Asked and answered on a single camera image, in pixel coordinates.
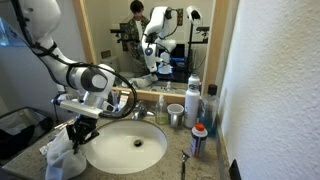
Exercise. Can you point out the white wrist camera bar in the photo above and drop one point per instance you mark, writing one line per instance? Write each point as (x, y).
(80, 108)

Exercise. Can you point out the white toothpaste tube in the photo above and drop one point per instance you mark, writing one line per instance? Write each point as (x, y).
(124, 100)

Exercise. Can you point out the wood framed wall mirror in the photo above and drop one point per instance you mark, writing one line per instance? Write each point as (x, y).
(213, 33)

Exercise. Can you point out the slim white blue tube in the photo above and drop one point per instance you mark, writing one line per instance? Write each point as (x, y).
(115, 97)

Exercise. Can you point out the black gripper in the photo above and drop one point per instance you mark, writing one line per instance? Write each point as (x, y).
(83, 125)

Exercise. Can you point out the grey metal mug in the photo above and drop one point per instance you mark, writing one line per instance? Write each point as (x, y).
(175, 116)

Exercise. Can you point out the shaving can red cap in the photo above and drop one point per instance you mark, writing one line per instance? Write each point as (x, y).
(198, 141)

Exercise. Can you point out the chrome faucet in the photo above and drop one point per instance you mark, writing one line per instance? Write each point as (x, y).
(140, 111)

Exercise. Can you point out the black trash bin with liner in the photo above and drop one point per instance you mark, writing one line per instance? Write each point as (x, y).
(10, 143)

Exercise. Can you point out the blue mouthwash bottle black cap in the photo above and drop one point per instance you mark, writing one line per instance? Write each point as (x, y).
(210, 113)

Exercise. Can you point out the tall white bottle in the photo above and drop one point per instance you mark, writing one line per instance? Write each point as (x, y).
(191, 106)

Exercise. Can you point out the white oval sink basin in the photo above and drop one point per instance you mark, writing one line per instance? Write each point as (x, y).
(126, 156)

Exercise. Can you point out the black razor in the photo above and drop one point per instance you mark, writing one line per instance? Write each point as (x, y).
(183, 166)

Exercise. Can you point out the blue wall poster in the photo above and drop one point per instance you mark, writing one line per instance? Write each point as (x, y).
(8, 36)

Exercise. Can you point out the white terry towel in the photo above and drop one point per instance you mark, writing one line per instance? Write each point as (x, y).
(63, 163)

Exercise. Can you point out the clear soap pump bottle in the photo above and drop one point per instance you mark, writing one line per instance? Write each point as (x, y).
(161, 115)

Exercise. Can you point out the black box by wall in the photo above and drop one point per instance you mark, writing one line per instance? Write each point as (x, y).
(234, 171)

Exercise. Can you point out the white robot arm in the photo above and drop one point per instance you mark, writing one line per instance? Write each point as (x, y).
(40, 16)

